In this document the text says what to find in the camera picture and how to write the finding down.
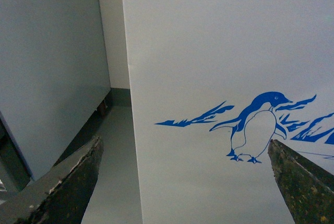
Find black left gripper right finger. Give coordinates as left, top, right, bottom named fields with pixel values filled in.
left=268, top=139, right=333, bottom=223

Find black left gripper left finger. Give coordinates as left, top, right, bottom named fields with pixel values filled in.
left=1, top=137, right=103, bottom=223

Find grey cabinet beside freezer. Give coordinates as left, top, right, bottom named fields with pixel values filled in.
left=0, top=0, right=112, bottom=193

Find white blue chest freezer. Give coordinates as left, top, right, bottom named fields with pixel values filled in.
left=123, top=0, right=333, bottom=223

